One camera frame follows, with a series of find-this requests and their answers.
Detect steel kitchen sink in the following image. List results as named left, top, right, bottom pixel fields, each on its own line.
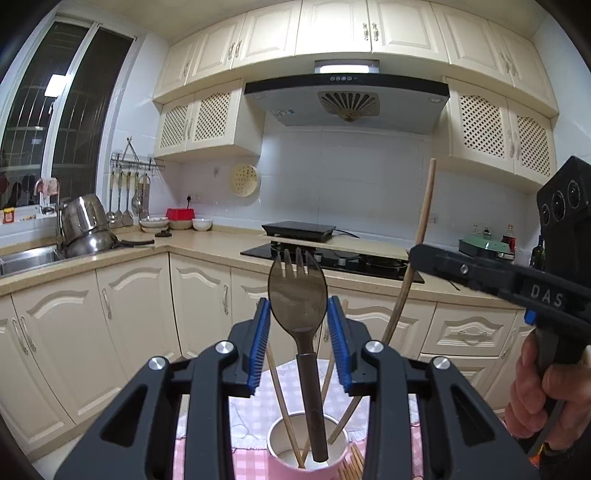
left=0, top=244, right=66, bottom=278

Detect cream upper wall cabinets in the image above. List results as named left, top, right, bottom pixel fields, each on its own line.
left=152, top=0, right=560, bottom=117

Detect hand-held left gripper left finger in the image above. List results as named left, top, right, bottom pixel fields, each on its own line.
left=54, top=298, right=273, bottom=480

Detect row of hanging metal utensils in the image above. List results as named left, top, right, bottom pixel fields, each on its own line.
left=106, top=170, right=152, bottom=228

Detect black gas stove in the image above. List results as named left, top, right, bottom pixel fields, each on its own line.
left=241, top=244, right=426, bottom=284

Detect green electric pan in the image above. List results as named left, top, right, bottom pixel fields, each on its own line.
left=458, top=233, right=514, bottom=260

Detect cream lower kitchen cabinets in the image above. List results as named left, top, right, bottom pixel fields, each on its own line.
left=0, top=251, right=539, bottom=462

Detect pink checked tablecloth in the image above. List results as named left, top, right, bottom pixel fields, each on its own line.
left=173, top=357, right=426, bottom=480

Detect grey range hood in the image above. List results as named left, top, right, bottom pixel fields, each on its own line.
left=244, top=60, right=451, bottom=136

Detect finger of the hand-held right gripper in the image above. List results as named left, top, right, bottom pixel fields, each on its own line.
left=410, top=244, right=520, bottom=303

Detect cream lattice door cabinet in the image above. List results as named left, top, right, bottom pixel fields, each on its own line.
left=442, top=76, right=558, bottom=188
left=154, top=78, right=265, bottom=162

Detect pile of wooden chopsticks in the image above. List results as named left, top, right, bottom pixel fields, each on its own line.
left=336, top=443, right=366, bottom=480

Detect black induction cooker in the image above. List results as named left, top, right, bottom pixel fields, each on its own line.
left=261, top=222, right=337, bottom=243

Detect barred kitchen window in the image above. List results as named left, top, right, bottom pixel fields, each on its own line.
left=0, top=21, right=139, bottom=217

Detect large steel pot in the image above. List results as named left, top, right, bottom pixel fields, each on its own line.
left=61, top=194, right=110, bottom=244

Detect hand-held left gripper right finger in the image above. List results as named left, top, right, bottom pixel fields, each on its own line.
left=325, top=296, right=541, bottom=480

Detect person's right hand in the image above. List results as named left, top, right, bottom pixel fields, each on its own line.
left=504, top=330, right=591, bottom=439

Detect dark translucent spork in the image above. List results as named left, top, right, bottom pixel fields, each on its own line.
left=268, top=248, right=329, bottom=463

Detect metal wall utensil rack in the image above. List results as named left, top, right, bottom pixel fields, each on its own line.
left=111, top=154, right=166, bottom=172

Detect pink and white cup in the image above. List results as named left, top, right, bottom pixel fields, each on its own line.
left=268, top=414, right=350, bottom=480

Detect steel wok with black handle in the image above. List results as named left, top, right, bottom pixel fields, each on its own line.
left=65, top=230, right=156, bottom=259

